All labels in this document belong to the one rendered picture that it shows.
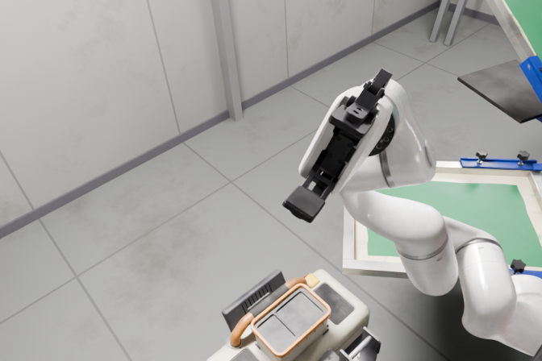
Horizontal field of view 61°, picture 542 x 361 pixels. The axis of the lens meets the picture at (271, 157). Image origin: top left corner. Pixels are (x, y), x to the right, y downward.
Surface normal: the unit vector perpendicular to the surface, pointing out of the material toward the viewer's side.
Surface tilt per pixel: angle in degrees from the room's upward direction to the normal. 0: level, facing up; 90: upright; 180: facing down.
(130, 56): 90
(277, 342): 0
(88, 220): 0
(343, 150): 69
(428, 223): 10
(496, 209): 0
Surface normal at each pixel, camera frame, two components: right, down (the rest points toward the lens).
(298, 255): -0.06, -0.75
